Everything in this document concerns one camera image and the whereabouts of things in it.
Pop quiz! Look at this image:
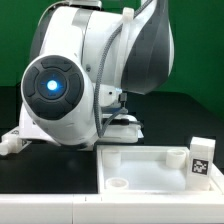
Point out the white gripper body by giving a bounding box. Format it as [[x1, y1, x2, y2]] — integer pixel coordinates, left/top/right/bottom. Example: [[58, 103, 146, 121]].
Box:
[[19, 103, 143, 149]]

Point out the white square tabletop tray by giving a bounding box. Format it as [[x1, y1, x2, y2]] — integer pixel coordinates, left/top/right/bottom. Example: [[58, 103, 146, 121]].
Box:
[[97, 145, 224, 195]]

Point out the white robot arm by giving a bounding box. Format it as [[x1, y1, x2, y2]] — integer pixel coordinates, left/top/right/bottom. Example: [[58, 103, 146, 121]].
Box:
[[19, 0, 174, 148]]

